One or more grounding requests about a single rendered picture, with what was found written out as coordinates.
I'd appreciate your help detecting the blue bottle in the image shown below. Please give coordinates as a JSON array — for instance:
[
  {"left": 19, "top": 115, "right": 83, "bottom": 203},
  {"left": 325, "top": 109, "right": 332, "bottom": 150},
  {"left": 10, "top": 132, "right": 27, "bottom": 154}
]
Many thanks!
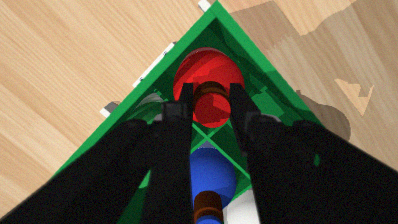
[{"left": 189, "top": 141, "right": 237, "bottom": 224}]

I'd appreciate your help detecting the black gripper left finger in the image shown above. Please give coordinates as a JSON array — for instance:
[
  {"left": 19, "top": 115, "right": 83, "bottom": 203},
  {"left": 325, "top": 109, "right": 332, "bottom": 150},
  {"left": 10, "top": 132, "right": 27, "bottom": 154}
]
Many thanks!
[{"left": 0, "top": 83, "right": 194, "bottom": 224}]

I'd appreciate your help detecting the green crate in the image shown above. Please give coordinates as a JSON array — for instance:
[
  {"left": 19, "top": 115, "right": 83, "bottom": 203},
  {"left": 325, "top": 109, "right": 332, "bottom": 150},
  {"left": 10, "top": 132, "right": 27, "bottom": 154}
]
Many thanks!
[{"left": 51, "top": 0, "right": 325, "bottom": 224}]

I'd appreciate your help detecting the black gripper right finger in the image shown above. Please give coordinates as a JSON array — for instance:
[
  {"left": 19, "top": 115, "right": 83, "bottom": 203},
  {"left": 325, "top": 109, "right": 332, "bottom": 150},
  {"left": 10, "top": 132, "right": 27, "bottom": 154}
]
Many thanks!
[{"left": 229, "top": 83, "right": 398, "bottom": 224}]

